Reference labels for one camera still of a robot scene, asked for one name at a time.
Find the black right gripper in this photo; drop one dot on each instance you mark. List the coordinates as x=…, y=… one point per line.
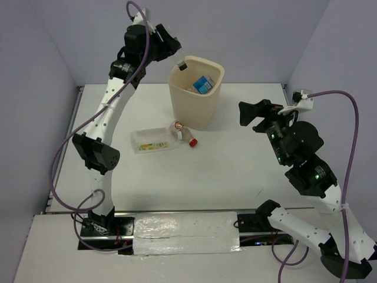
x=247, y=111

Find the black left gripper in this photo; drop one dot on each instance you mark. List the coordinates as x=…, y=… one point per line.
x=169, y=47

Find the pepsi label clear bottle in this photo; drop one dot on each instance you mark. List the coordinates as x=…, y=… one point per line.
x=179, y=56

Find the blue cap clear bottle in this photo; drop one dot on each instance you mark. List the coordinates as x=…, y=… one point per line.
x=204, y=84

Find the red cap clear bottle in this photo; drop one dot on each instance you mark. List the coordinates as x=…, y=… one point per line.
x=183, y=134

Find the square clear juice bottle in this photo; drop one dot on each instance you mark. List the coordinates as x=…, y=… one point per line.
x=153, y=140

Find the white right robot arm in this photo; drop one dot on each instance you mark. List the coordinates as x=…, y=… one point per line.
x=344, y=242

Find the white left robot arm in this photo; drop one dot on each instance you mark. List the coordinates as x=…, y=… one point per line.
x=94, y=143

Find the beige plastic bin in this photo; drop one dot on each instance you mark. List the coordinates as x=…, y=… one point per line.
x=192, y=109

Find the white foil cover sheet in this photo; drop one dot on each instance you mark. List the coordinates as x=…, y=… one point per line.
x=185, y=233

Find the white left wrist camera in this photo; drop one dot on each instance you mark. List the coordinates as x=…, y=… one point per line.
x=143, y=18

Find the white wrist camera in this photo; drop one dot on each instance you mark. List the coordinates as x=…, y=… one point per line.
x=300, y=102
x=143, y=18

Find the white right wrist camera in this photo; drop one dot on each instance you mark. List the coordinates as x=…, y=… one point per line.
x=300, y=102

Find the aluminium table edge rail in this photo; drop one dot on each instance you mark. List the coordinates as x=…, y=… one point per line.
x=61, y=156

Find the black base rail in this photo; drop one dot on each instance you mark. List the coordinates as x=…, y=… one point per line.
x=251, y=233

